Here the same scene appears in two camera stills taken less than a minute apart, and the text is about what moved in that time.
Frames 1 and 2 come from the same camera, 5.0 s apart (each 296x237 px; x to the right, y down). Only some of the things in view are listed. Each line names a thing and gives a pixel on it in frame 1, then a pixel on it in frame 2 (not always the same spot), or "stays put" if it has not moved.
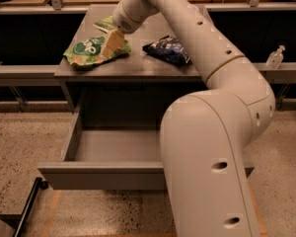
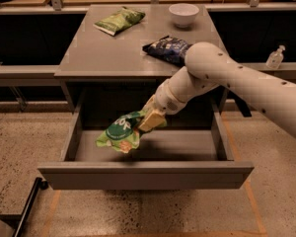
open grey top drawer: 110,159 stays put
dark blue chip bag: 170,48 stays put
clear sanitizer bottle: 274,59 stays put
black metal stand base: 18,221 stays put
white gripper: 127,21 to 167,101
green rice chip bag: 89,51 to 123,132
